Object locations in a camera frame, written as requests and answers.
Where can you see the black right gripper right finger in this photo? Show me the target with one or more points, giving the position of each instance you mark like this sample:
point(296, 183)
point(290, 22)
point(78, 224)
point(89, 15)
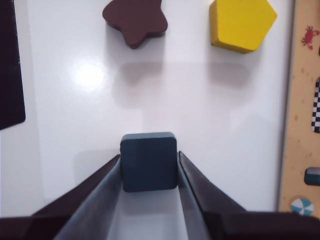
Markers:
point(195, 200)

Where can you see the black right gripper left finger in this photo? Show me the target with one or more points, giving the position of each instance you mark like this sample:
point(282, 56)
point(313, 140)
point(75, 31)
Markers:
point(95, 200)

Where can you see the dark blue square block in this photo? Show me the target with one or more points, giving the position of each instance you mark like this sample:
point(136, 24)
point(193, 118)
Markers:
point(148, 162)

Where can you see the wooden shape puzzle board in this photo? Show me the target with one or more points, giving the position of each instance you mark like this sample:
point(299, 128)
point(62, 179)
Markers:
point(297, 100)

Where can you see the black flat panel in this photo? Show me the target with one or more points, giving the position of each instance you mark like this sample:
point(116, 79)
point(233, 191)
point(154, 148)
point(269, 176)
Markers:
point(10, 62)

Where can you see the yellow pentagon block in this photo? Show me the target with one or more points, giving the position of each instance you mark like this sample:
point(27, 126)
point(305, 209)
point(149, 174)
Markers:
point(240, 25)

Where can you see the brown star block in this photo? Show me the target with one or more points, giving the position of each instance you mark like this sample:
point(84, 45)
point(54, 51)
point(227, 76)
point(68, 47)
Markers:
point(135, 22)

